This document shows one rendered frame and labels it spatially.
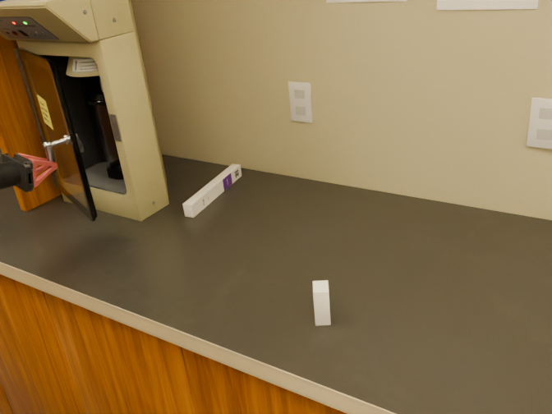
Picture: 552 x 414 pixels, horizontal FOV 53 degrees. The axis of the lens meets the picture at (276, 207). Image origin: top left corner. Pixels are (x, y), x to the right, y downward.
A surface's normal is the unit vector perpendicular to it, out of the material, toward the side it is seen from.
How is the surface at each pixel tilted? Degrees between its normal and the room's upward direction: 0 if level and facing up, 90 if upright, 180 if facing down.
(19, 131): 90
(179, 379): 90
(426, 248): 1
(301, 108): 90
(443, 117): 90
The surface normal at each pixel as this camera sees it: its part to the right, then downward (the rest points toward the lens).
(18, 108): 0.84, 0.18
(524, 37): -0.53, 0.43
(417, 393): -0.09, -0.89
